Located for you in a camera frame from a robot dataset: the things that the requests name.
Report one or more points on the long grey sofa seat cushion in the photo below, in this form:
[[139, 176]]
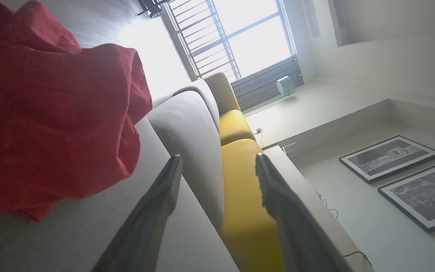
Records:
[[191, 151]]

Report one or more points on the grey window curtain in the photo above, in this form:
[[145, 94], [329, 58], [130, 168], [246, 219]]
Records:
[[266, 83]]

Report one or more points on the red basketball jersey number 23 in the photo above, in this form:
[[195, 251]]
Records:
[[43, 113]]

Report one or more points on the metal balcony railing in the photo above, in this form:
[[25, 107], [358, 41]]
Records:
[[210, 44]]

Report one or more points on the small yellow sofa backrest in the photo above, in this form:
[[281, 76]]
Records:
[[236, 126]]

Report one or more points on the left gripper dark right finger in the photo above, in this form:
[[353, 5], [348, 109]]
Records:
[[293, 234]]

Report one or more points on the short grey sofa seat cushion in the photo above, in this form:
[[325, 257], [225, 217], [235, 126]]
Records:
[[210, 102]]

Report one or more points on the black framed monochrome picture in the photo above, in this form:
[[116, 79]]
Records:
[[425, 192], [389, 158]]

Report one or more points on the grey sofa chaise seat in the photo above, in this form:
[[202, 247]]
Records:
[[70, 238]]

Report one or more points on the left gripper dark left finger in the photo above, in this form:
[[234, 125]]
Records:
[[145, 219]]

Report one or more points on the beige wall panel behind sofa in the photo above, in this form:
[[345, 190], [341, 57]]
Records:
[[289, 166]]

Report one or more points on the large yellow sofa backrest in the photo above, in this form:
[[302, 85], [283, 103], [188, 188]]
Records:
[[247, 196]]

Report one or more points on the pale yellow sofa end backrest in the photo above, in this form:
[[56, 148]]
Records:
[[221, 90]]

